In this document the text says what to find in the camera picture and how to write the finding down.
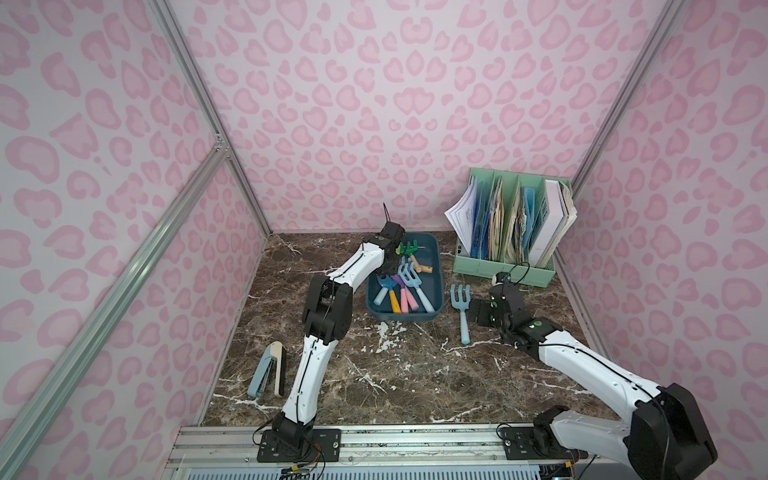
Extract light blue rake teal handle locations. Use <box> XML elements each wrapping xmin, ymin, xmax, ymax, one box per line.
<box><xmin>450</xmin><ymin>284</ymin><xmax>471</xmax><ymax>345</ymax></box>

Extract light blue rake white handle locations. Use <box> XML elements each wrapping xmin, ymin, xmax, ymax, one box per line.
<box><xmin>398</xmin><ymin>261</ymin><xmax>435</xmax><ymax>313</ymax></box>

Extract blue rake yellow handle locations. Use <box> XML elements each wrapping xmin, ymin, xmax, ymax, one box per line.
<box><xmin>387</xmin><ymin>287</ymin><xmax>401</xmax><ymax>314</ymax></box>

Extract purple rake pink handle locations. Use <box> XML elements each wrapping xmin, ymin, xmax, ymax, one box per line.
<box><xmin>392</xmin><ymin>275</ymin><xmax>409</xmax><ymax>314</ymax></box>
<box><xmin>399</xmin><ymin>273</ymin><xmax>419</xmax><ymax>312</ymax></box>

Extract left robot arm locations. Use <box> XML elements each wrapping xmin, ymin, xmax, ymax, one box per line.
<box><xmin>272</xmin><ymin>220</ymin><xmax>405</xmax><ymax>448</ymax></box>

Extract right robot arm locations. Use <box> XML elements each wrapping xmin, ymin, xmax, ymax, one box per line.
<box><xmin>455</xmin><ymin>274</ymin><xmax>718</xmax><ymax>479</ymax></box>

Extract teal plastic storage box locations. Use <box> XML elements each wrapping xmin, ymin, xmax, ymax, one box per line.
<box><xmin>363</xmin><ymin>232</ymin><xmax>445</xmax><ymax>322</ymax></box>

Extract white binder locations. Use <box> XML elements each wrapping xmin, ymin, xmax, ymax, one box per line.
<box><xmin>528</xmin><ymin>179</ymin><xmax>567</xmax><ymax>268</ymax></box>

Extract white printed paper stack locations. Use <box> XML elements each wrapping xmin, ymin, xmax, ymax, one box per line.
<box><xmin>444</xmin><ymin>177</ymin><xmax>478</xmax><ymax>254</ymax></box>

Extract blue plastic folder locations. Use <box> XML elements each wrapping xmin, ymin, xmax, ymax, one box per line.
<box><xmin>470</xmin><ymin>182</ymin><xmax>490</xmax><ymax>259</ymax></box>

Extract cream and orange folders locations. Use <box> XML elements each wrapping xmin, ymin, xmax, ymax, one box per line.
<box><xmin>488</xmin><ymin>175</ymin><xmax>504</xmax><ymax>262</ymax></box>

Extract green desktop file organizer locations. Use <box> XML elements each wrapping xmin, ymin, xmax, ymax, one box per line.
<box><xmin>454</xmin><ymin>168</ymin><xmax>573</xmax><ymax>287</ymax></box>

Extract light blue mesh folder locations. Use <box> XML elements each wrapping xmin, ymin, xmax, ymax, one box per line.
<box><xmin>521</xmin><ymin>187</ymin><xmax>536</xmax><ymax>260</ymax></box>

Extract green rake wooden handle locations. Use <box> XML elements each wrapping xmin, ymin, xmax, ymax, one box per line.
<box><xmin>397</xmin><ymin>239</ymin><xmax>434</xmax><ymax>275</ymax></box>

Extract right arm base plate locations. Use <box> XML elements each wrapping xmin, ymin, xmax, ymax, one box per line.
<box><xmin>496</xmin><ymin>423</ymin><xmax>589</xmax><ymax>463</ymax></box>

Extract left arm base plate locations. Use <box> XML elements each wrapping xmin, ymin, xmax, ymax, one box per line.
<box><xmin>257</xmin><ymin>428</ymin><xmax>342</xmax><ymax>463</ymax></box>

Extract aluminium rail front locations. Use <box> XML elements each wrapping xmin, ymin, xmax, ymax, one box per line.
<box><xmin>161</xmin><ymin>423</ymin><xmax>636</xmax><ymax>479</ymax></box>

